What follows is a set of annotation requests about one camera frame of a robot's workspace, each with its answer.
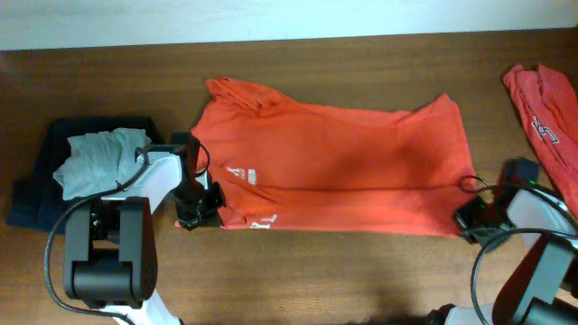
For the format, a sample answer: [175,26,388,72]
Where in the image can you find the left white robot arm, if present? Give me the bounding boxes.
[60,133,226,325]

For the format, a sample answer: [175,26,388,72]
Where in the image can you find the folded navy blue garment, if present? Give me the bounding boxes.
[6,116,163,232]

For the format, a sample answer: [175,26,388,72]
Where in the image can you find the folded grey garment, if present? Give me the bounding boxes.
[53,128,152,201]

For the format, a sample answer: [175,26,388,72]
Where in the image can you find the orange t-shirt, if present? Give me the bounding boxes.
[191,78,474,237]

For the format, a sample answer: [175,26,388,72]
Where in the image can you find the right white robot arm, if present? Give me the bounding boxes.
[424,158,577,325]

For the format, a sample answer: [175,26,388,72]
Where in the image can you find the red printed t-shirt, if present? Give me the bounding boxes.
[503,65,577,214]

